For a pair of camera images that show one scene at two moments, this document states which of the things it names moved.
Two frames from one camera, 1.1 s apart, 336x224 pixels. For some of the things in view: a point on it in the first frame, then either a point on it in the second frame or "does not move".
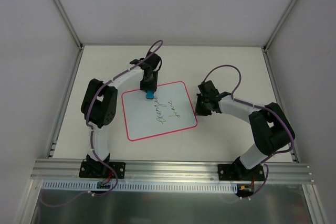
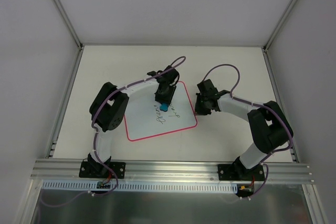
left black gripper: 148,85 → 164,97
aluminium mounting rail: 68,170 does not move
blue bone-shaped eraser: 149,94 → 164,107
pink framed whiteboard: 170,110 does not move
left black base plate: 101,170 does not move
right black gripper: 202,105 does not move
